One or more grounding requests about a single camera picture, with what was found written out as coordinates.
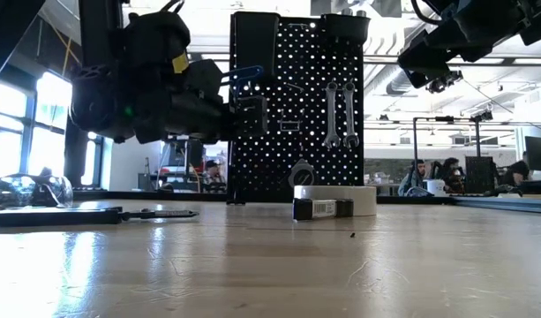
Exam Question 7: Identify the blue-handled pliers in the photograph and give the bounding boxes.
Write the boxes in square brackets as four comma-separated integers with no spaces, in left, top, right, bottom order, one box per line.
[220,64,265,99]

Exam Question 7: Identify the silver combination wrench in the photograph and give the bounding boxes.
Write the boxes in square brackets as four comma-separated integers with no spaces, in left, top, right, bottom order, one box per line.
[322,80,342,150]
[342,80,361,150]

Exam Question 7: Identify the black perforated peg board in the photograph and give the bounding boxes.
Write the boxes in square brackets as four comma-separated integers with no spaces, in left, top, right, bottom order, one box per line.
[229,15,368,208]

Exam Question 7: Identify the grey round notched knob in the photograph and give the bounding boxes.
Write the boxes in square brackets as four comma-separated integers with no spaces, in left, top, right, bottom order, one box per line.
[289,158,318,186]

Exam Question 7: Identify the white tape roll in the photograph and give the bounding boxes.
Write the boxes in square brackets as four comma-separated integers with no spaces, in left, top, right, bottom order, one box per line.
[293,184,379,217]

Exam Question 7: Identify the small clear and black box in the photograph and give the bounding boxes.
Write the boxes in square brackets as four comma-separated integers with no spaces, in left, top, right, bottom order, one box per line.
[292,197,355,222]

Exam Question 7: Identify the long ceiling light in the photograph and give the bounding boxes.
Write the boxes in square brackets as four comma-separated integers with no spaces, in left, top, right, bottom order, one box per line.
[188,51,230,62]

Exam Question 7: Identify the tall black plastic bin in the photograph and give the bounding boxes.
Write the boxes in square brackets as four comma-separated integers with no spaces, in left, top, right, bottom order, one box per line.
[231,11,282,81]

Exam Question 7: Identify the person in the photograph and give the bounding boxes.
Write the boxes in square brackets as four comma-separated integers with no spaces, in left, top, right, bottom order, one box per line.
[397,159,430,197]
[501,152,531,186]
[205,159,227,194]
[441,157,468,194]

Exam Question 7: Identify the short black plastic bin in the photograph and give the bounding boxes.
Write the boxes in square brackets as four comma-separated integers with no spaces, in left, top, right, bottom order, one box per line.
[321,12,372,45]

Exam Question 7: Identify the black pole stand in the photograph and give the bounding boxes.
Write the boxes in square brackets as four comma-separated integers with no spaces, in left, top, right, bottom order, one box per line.
[412,108,494,195]

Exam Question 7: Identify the black perforated box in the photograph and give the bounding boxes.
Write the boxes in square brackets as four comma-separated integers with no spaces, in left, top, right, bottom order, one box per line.
[466,155,497,194]

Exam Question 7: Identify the white background container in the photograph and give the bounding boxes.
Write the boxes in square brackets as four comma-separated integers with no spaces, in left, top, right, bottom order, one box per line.
[426,178,447,197]

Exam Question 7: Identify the black building column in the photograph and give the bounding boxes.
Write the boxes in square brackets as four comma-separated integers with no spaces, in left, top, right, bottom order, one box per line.
[64,127,95,187]

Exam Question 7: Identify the black computer monitor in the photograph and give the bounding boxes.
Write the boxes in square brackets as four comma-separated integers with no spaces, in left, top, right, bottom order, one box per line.
[523,135,541,173]

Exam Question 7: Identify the blue flat mat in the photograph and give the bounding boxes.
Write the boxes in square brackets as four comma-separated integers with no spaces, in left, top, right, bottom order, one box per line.
[450,195,541,216]

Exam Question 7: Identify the clear safety glasses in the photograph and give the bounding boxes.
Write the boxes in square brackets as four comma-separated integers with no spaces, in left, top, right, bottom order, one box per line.
[0,167,75,208]

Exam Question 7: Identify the black ceiling camera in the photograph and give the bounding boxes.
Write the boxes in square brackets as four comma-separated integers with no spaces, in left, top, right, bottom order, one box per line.
[426,70,464,95]

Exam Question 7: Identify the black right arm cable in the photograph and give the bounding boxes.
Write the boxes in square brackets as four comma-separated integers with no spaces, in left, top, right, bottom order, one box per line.
[410,0,443,27]

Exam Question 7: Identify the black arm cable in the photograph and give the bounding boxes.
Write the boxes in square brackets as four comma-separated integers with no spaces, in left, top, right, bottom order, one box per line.
[410,0,443,27]
[161,0,186,14]

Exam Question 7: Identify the silver ventilation duct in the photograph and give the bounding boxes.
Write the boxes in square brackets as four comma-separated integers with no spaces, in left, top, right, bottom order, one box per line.
[364,26,430,96]

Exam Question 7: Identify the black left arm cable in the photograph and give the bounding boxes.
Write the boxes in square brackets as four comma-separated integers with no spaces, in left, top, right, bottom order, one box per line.
[161,0,186,14]

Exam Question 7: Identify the black aluminium rig frame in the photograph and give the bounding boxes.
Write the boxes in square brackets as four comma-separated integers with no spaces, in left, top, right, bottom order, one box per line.
[71,188,456,208]

